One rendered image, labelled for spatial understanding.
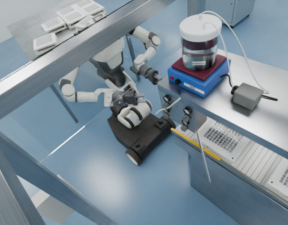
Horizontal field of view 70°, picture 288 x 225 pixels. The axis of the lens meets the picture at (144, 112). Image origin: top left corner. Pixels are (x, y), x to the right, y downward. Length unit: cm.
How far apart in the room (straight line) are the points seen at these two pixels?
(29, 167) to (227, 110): 74
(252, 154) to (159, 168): 108
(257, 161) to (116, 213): 131
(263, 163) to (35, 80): 113
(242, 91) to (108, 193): 164
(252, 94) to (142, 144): 137
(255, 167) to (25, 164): 107
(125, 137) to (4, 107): 165
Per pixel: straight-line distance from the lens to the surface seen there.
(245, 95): 86
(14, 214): 40
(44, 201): 106
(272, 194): 119
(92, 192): 222
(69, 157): 252
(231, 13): 378
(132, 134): 218
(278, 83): 103
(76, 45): 66
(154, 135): 209
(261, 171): 127
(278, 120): 89
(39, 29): 310
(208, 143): 121
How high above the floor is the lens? 194
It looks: 49 degrees down
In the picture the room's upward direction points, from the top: 15 degrees counter-clockwise
